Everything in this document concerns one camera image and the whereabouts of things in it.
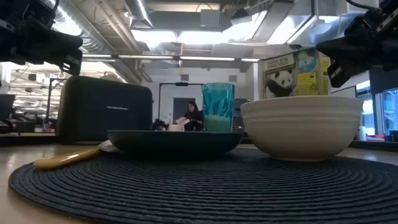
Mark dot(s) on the teal translucent plastic cup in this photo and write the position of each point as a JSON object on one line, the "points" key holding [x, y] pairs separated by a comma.
{"points": [[218, 105]]}

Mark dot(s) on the person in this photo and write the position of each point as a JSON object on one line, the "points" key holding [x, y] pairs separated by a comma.
{"points": [[192, 118]]}

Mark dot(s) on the background black robot arm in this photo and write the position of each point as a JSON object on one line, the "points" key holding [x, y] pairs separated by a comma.
{"points": [[160, 125]]}

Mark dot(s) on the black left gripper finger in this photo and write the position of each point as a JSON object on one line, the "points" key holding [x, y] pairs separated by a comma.
{"points": [[72, 64]]}

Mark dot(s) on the white ribbed ceramic bowl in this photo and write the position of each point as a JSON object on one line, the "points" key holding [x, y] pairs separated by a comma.
{"points": [[301, 124]]}

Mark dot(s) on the black metal stand frame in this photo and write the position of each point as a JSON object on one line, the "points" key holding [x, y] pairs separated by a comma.
{"points": [[49, 99]]}

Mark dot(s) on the rectangular silver air duct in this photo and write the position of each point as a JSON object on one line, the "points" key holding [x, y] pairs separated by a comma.
{"points": [[280, 25]]}

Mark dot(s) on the round silver air duct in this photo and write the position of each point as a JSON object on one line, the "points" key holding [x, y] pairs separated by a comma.
{"points": [[140, 12]]}

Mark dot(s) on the dark green plate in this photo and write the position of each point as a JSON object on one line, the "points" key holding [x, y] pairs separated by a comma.
{"points": [[174, 142]]}

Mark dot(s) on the black toaster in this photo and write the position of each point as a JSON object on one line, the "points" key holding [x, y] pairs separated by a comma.
{"points": [[102, 109]]}

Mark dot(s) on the panda cereal box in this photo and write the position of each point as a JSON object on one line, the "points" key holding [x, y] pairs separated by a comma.
{"points": [[292, 77]]}

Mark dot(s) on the black metal rig frame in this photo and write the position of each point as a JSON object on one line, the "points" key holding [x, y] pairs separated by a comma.
{"points": [[182, 84]]}

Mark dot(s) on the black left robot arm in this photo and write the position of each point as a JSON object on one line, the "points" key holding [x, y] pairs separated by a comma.
{"points": [[21, 12]]}

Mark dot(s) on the dark round woven placemat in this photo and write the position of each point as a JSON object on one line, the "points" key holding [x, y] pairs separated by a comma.
{"points": [[199, 189]]}

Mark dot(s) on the dark computer monitor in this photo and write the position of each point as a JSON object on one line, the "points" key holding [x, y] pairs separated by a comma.
{"points": [[7, 107]]}

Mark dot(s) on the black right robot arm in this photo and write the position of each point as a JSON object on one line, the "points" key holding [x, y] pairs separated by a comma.
{"points": [[390, 12]]}

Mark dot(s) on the small white cup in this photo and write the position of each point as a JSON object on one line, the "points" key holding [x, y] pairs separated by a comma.
{"points": [[176, 127]]}

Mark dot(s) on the ribbed silver air duct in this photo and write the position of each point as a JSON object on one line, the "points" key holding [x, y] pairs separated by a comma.
{"points": [[93, 40]]}

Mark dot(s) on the white paper roll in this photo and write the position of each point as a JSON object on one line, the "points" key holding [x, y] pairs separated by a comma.
{"points": [[362, 133]]}

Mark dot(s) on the ceiling strip light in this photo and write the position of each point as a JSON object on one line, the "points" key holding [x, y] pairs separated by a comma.
{"points": [[207, 58], [145, 57], [250, 60], [96, 56]]}

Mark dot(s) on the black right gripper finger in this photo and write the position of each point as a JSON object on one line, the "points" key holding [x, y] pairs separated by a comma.
{"points": [[339, 74]]}

